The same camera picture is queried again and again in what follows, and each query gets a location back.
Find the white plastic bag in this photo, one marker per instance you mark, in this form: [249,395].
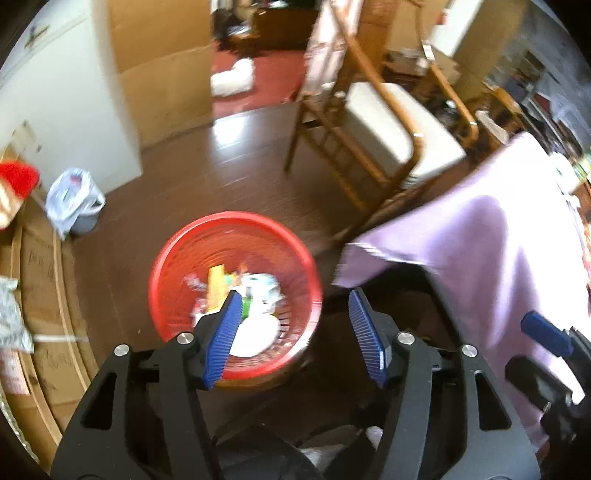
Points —
[263,286]

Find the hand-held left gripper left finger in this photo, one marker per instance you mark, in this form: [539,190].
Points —
[224,337]

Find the grey waste bin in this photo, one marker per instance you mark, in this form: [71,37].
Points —
[87,224]

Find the wooden chair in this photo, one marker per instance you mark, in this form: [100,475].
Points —
[501,99]

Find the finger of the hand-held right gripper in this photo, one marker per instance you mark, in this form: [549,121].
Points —
[545,332]

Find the flat cardboard boxes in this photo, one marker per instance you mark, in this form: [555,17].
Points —
[41,286]

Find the purple printed tablecloth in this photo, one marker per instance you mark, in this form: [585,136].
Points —
[485,240]

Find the wooden armchair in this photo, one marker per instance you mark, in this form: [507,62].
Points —
[392,129]

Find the red mesh wastebasket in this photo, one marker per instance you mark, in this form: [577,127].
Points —
[194,249]

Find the red cloth item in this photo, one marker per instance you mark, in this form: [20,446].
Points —
[18,177]

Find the crushed white paper cup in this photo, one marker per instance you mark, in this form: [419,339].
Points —
[258,337]

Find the dark cloth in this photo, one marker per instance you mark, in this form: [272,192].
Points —
[258,457]

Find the small bin, white plastic bag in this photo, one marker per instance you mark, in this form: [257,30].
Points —
[69,194]

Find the patterned grey cloth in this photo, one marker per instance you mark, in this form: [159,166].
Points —
[9,318]

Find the orange medicine box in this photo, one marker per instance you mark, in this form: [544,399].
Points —
[216,286]

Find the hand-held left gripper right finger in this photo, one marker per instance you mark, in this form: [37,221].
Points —
[367,341]

